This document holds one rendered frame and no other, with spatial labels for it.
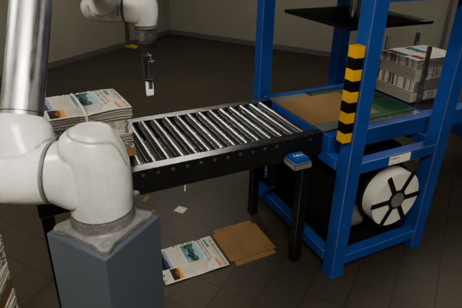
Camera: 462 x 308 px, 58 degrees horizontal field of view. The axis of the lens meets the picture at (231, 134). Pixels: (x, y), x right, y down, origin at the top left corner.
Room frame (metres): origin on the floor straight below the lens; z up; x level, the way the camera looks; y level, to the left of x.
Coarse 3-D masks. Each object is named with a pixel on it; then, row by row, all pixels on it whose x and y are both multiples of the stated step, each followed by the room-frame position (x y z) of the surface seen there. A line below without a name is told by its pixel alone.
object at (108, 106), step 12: (84, 96) 1.74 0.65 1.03; (96, 96) 1.74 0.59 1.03; (108, 96) 1.74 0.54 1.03; (120, 96) 1.75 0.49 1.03; (96, 108) 1.61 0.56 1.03; (108, 108) 1.60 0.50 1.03; (120, 108) 1.60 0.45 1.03; (96, 120) 1.55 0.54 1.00; (108, 120) 1.58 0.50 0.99; (120, 120) 1.61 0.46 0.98; (120, 132) 1.60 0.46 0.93; (132, 132) 1.62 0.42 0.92; (132, 144) 1.62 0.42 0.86
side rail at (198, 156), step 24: (240, 144) 1.76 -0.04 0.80; (264, 144) 1.77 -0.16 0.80; (288, 144) 1.83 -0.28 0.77; (312, 144) 1.90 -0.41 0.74; (144, 168) 1.52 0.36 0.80; (168, 168) 1.56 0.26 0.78; (192, 168) 1.61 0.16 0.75; (216, 168) 1.66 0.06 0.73; (240, 168) 1.71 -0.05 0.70; (144, 192) 1.51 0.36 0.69; (48, 216) 1.34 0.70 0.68
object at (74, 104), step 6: (66, 96) 1.73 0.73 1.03; (72, 96) 1.74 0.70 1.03; (78, 96) 1.74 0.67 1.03; (72, 102) 1.66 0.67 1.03; (84, 102) 1.67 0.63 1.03; (78, 108) 1.61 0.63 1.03; (84, 108) 1.61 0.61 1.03; (78, 114) 1.54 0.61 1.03; (90, 114) 1.55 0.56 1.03; (78, 120) 1.52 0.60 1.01; (84, 120) 1.53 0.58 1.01; (90, 120) 1.54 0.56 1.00
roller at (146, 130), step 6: (138, 126) 1.98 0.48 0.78; (144, 126) 1.94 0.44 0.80; (144, 132) 1.89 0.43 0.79; (150, 132) 1.88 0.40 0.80; (150, 138) 1.82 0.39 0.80; (156, 138) 1.81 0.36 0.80; (150, 144) 1.78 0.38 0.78; (156, 144) 1.75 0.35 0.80; (156, 150) 1.71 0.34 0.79; (162, 150) 1.69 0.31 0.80; (162, 156) 1.64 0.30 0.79; (168, 156) 1.63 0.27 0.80
